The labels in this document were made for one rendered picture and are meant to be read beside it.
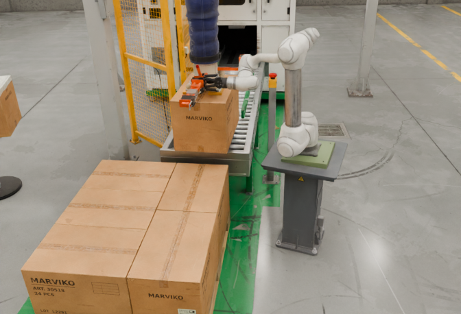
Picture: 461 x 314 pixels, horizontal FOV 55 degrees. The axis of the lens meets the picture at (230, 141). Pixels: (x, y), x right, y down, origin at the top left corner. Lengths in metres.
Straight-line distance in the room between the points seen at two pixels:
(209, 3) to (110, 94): 1.53
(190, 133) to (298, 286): 1.30
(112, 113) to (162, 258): 2.05
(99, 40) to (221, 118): 1.47
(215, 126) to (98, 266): 1.24
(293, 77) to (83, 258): 1.57
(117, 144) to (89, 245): 1.84
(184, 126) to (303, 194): 0.98
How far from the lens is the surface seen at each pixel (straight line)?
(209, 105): 3.09
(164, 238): 2.70
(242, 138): 3.75
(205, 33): 3.16
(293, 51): 2.49
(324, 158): 2.97
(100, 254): 2.68
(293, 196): 3.16
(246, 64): 3.07
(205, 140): 3.22
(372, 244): 3.57
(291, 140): 2.73
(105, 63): 4.12
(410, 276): 3.39
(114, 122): 4.33
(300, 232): 3.33
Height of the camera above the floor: 2.26
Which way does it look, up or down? 28 degrees down
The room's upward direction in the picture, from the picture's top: 1 degrees counter-clockwise
